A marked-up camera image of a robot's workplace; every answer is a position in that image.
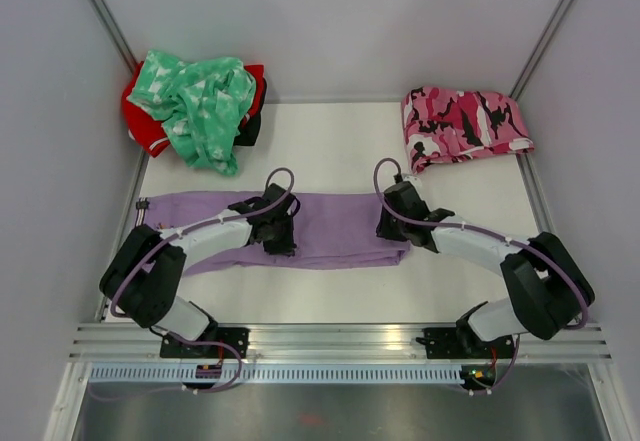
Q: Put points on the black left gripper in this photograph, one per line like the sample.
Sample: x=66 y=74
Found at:
x=285 y=248

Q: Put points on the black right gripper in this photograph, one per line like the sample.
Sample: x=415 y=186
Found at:
x=385 y=230

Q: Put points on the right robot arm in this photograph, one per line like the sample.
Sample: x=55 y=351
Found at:
x=546 y=290

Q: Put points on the green tie-dye garment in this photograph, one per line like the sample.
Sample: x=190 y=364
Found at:
x=199 y=106

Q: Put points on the black garment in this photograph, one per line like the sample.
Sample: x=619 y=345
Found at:
x=249 y=128

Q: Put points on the purple trousers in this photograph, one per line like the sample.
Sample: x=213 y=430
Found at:
x=331 y=231

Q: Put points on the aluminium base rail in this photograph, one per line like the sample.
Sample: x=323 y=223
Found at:
x=330 y=343

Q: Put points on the white slotted cable duct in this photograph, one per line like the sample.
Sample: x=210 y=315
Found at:
x=277 y=374

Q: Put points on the aluminium frame post left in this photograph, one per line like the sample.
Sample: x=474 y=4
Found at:
x=114 y=32

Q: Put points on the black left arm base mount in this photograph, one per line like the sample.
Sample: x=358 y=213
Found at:
x=221 y=342

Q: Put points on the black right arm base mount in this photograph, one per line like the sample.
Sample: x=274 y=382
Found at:
x=448 y=343

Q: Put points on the aluminium frame post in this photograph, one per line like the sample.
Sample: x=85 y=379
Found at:
x=114 y=32
x=549 y=32

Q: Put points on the red garment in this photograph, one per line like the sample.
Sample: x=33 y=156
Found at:
x=147 y=132

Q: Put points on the aluminium frame post right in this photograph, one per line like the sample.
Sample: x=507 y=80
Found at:
x=549 y=32

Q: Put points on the pink camouflage trousers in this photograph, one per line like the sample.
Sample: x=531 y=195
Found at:
x=446 y=126

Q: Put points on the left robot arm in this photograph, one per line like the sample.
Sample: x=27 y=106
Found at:
x=143 y=278

